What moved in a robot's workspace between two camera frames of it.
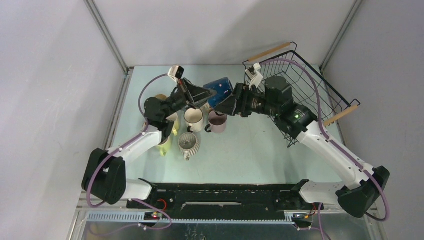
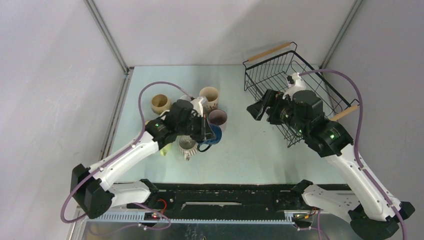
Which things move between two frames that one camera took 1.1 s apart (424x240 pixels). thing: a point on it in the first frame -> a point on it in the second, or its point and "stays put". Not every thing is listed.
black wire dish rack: (311, 86) stays put
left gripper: (186, 89) -> (205, 132)
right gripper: (237, 105) -> (273, 98)
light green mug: (165, 146) stays put
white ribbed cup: (188, 145) stays put
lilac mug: (218, 122) stays put
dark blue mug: (223, 88) -> (204, 146)
